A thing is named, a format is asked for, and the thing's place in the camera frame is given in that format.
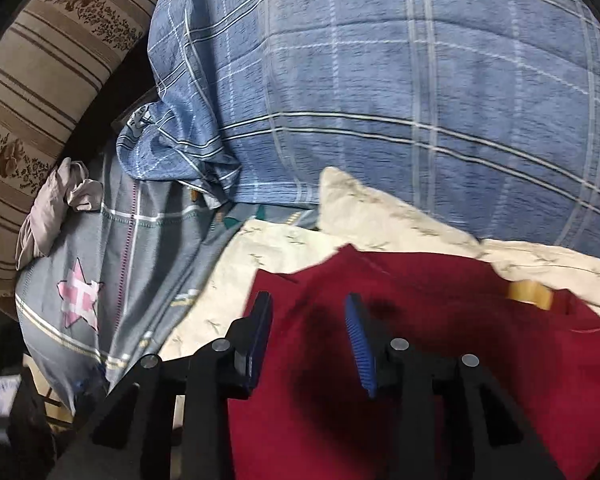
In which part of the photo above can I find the brown striped floral cushion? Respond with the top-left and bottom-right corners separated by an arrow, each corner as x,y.
0,0 -> 168,306

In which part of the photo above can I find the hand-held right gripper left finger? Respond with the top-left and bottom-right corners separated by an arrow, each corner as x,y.
45,291 -> 274,480

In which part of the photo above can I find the tan round object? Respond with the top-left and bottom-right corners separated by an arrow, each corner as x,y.
507,280 -> 553,311

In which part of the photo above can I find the crumpled beige cloth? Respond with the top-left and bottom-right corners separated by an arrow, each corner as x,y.
15,157 -> 103,271

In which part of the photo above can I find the grey blanket with pink star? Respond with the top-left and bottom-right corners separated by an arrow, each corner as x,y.
15,150 -> 321,416

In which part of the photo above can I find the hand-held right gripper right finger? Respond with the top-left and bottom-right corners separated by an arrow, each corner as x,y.
344,292 -> 566,480

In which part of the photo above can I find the blue plaid quilt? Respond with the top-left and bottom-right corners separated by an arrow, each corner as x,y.
116,0 -> 600,263

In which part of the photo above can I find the dark red garment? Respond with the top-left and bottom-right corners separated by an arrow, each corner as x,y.
227,242 -> 600,480

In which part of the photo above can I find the cream floral bedsheet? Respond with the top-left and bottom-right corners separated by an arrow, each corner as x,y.
157,166 -> 600,361

